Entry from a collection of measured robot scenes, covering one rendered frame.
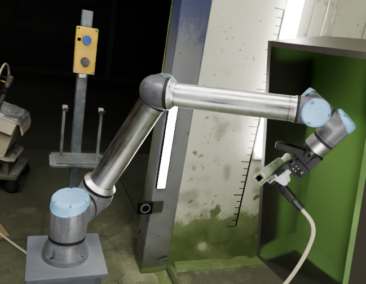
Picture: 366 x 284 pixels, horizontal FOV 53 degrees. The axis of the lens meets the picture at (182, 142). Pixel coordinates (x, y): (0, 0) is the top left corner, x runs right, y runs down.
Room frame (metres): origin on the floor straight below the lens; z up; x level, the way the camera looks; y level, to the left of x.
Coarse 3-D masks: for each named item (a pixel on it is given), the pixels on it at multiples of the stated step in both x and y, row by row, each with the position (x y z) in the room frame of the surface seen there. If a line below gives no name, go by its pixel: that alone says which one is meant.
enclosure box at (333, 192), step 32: (288, 64) 1.84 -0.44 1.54; (320, 64) 1.94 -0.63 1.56; (352, 64) 1.77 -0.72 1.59; (352, 96) 1.77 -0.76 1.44; (288, 128) 1.88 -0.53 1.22; (288, 160) 1.91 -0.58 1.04; (352, 160) 1.75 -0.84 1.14; (320, 192) 1.92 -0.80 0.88; (352, 192) 1.74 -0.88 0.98; (288, 224) 1.96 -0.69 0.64; (320, 224) 1.92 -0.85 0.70; (352, 224) 1.32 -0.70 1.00; (288, 256) 1.87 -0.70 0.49; (320, 256) 1.87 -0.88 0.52; (352, 256) 1.31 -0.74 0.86
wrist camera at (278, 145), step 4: (280, 140) 1.40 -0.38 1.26; (276, 144) 1.37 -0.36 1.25; (280, 144) 1.36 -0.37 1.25; (284, 144) 1.36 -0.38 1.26; (288, 144) 1.37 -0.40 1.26; (292, 144) 1.39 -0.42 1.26; (276, 148) 1.37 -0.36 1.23; (280, 148) 1.36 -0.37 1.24; (284, 148) 1.36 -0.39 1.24; (288, 148) 1.35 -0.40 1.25; (292, 148) 1.34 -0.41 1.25; (296, 148) 1.34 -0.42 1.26; (300, 148) 1.34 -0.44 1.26; (304, 148) 1.36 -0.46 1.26; (292, 152) 1.34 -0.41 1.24; (296, 152) 1.34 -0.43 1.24; (300, 152) 1.33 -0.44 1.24; (304, 152) 1.33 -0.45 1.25
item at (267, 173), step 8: (280, 160) 1.53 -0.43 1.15; (256, 168) 1.32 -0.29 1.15; (264, 168) 1.33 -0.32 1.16; (272, 168) 1.38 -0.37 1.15; (280, 168) 1.45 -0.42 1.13; (256, 176) 1.29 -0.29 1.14; (264, 176) 1.28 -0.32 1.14; (272, 176) 1.34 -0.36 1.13; (272, 184) 1.36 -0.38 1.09; (280, 184) 1.35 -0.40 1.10; (280, 192) 1.35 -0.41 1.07; (288, 192) 1.33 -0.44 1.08; (288, 200) 1.33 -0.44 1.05; (296, 200) 1.32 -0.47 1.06; (296, 208) 1.32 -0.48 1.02
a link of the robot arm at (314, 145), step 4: (312, 136) 1.31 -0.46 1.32; (308, 140) 1.32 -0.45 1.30; (312, 140) 1.30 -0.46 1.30; (316, 140) 1.29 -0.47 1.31; (308, 144) 1.31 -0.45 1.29; (312, 144) 1.30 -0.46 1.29; (316, 144) 1.29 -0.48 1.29; (320, 144) 1.28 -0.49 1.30; (312, 148) 1.29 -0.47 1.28; (316, 148) 1.29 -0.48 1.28; (320, 148) 1.28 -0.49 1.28; (324, 148) 1.28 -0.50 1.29; (316, 152) 1.29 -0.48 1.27; (320, 152) 1.29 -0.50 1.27; (324, 152) 1.29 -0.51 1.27; (328, 152) 1.30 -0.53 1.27; (320, 156) 1.29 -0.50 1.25
